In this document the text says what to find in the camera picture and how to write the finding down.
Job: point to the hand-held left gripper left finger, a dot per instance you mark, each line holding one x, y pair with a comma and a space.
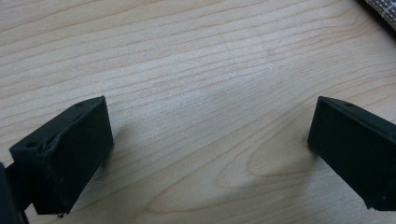
67, 158

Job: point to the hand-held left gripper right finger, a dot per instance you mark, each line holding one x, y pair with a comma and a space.
358, 149

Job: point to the grey white striped cloth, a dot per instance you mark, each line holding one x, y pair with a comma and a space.
384, 9

